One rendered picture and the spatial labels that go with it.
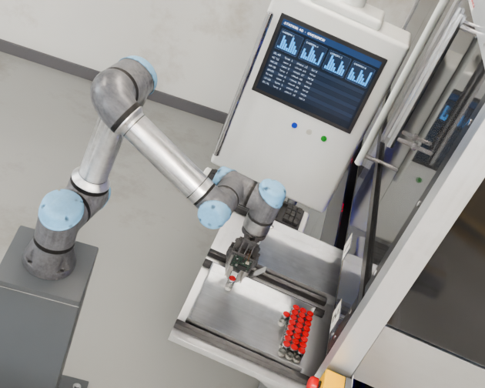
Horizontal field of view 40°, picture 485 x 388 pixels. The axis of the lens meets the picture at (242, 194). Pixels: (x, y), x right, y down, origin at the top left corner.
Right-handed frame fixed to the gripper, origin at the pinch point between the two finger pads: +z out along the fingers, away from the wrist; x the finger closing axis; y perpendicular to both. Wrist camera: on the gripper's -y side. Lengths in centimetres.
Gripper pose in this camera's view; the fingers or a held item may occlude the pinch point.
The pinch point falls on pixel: (233, 275)
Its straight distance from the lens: 197.5
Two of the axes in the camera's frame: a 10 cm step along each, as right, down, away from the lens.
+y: -2.3, 4.9, -8.4
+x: 9.2, 4.0, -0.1
